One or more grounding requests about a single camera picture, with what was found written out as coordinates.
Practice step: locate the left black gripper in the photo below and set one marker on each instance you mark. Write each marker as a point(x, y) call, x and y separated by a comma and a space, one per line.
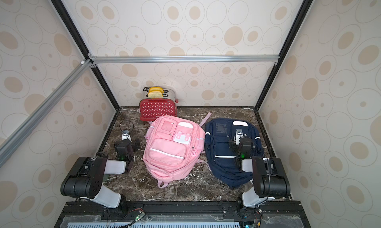
point(134, 146)

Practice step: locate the navy blue backpack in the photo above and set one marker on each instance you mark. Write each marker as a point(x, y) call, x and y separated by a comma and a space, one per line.
point(221, 159)

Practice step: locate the pink backpack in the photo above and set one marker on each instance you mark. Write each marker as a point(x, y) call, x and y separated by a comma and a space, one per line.
point(173, 147)

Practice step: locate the red polka dot toaster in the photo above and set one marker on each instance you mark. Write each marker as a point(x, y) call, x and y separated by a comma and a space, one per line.
point(153, 108)

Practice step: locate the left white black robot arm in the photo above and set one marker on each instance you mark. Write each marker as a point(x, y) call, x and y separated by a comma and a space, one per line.
point(85, 179)

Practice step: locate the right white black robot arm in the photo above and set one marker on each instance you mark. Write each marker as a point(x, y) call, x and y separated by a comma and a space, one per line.
point(269, 177)

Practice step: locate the right yellow toast slice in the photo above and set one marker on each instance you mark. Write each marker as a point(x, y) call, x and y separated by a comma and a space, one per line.
point(155, 94)

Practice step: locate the yellow toast slice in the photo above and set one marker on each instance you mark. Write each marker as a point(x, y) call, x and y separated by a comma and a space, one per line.
point(156, 89)
point(155, 94)

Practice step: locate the left yellow toast slice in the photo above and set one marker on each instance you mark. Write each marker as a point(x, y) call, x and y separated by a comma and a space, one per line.
point(156, 89)

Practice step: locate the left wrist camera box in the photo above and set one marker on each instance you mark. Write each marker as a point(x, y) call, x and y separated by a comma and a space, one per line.
point(126, 135)

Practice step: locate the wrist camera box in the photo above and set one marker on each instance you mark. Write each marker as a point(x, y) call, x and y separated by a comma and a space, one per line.
point(126, 135)
point(239, 134)

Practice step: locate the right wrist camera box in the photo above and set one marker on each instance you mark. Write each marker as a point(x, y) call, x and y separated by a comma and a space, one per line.
point(239, 134)

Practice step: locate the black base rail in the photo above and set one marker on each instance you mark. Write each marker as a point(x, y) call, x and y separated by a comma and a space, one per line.
point(217, 214)

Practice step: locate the horizontal aluminium frame bar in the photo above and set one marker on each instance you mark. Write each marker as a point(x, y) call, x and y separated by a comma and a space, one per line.
point(185, 59)

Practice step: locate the diagonal aluminium frame bar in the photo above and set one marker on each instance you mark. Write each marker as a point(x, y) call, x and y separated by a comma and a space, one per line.
point(18, 137)

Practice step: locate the black left corner post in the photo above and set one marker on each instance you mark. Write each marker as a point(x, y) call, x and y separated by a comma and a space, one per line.
point(72, 29)

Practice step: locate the black corner post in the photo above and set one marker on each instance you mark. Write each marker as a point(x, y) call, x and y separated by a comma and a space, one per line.
point(301, 14)
point(72, 29)

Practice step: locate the black right corner post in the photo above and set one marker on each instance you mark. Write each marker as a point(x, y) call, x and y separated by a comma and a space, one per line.
point(301, 14)

